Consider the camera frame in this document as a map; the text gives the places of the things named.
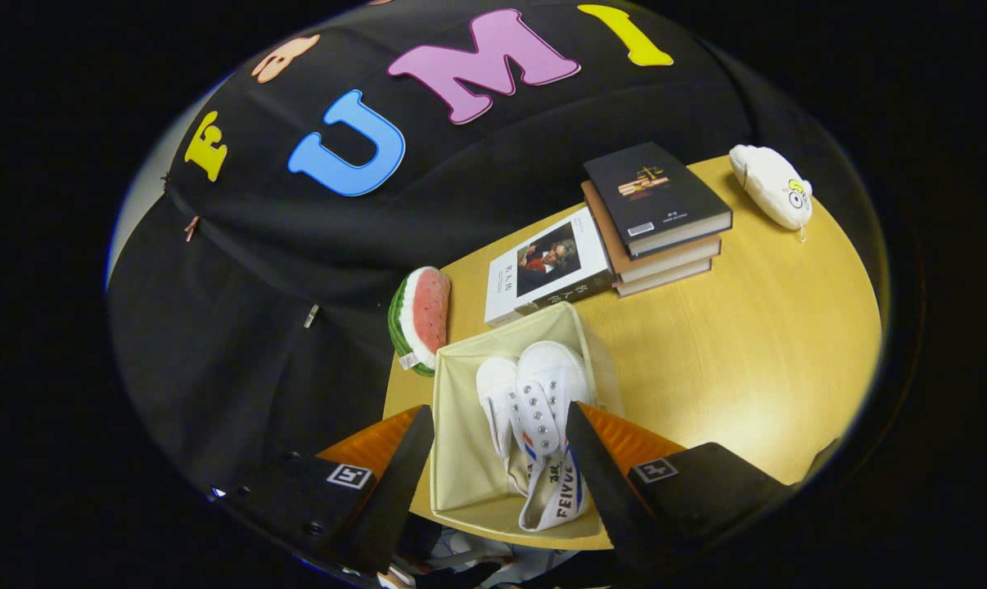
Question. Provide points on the white canvas shoe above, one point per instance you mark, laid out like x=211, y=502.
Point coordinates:
x=547, y=384
x=495, y=393

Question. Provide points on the pink clip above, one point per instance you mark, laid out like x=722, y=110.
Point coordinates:
x=191, y=228

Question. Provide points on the white plush pouch with face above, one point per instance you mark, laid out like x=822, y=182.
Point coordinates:
x=768, y=184

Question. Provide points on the silver clip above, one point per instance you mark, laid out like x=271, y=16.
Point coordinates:
x=311, y=316

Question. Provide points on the beige fabric storage box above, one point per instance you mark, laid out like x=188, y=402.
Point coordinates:
x=461, y=458

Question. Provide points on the black hardcover book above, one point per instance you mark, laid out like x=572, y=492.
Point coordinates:
x=649, y=188

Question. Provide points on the thin brown book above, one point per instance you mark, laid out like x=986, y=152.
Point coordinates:
x=665, y=280

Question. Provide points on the white portrait cover book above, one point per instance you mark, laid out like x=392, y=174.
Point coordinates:
x=506, y=286

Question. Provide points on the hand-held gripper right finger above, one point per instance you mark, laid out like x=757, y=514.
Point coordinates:
x=604, y=491

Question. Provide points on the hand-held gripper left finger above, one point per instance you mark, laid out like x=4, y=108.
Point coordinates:
x=391, y=499

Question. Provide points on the thick brown book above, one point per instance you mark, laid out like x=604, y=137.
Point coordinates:
x=673, y=263

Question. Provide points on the watermelon slice plush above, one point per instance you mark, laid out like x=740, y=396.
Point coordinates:
x=428, y=311

